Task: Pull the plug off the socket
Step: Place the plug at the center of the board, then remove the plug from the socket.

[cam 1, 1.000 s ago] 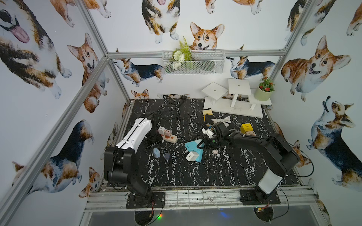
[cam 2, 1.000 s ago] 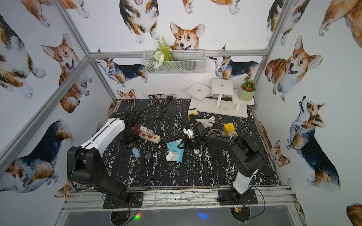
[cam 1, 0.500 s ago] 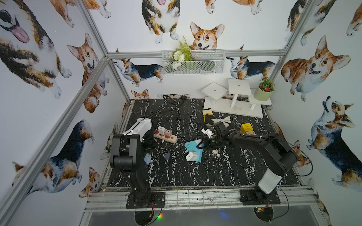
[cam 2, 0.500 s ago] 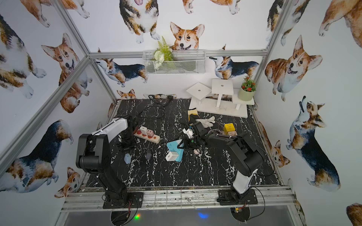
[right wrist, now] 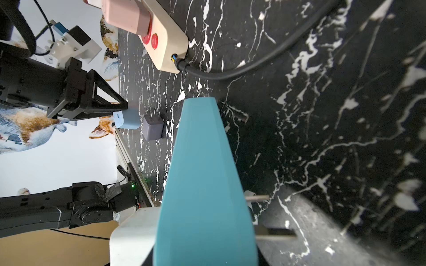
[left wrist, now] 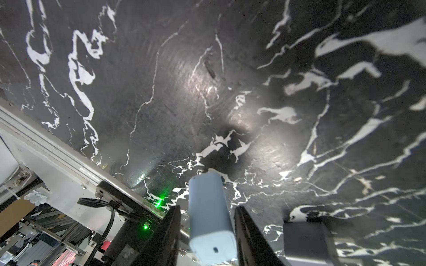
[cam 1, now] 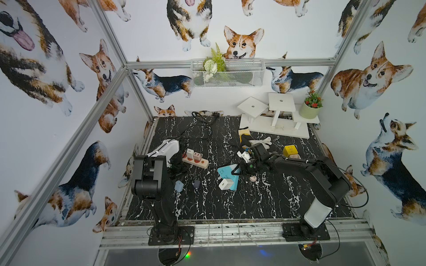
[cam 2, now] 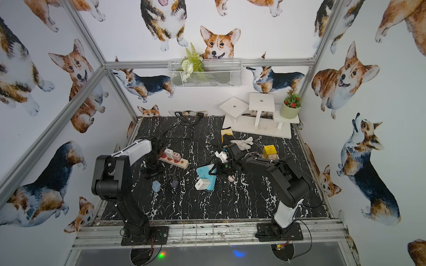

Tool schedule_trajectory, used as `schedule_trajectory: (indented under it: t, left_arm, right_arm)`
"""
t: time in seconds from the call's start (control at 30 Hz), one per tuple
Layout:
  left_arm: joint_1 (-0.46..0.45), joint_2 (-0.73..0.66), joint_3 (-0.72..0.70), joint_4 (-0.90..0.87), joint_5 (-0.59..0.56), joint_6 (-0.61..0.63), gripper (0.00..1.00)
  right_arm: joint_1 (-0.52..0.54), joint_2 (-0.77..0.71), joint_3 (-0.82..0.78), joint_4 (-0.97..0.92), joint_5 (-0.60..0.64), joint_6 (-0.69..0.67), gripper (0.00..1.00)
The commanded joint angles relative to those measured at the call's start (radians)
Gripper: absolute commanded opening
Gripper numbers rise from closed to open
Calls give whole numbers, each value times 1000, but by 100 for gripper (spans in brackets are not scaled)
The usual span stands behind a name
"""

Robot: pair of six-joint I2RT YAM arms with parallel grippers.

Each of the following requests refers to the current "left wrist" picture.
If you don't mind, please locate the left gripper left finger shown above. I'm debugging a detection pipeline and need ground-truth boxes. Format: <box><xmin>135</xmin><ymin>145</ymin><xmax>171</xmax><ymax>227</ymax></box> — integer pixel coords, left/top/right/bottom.
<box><xmin>131</xmin><ymin>206</ymin><xmax>181</xmax><ymax>266</ymax></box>

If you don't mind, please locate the light blue plug adapter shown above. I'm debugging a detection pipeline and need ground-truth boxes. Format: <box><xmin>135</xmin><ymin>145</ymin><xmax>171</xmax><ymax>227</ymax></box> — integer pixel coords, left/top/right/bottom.
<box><xmin>188</xmin><ymin>172</ymin><xmax>237</xmax><ymax>265</ymax></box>

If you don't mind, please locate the dark grey small plug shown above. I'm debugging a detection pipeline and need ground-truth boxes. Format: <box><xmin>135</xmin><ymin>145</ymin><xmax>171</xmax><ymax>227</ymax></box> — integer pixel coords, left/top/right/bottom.
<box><xmin>283</xmin><ymin>222</ymin><xmax>341</xmax><ymax>266</ymax></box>

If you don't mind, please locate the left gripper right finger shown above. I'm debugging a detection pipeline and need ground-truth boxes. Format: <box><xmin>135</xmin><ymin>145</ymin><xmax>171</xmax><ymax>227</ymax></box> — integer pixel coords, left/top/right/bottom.
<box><xmin>234</xmin><ymin>206</ymin><xmax>284</xmax><ymax>266</ymax></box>

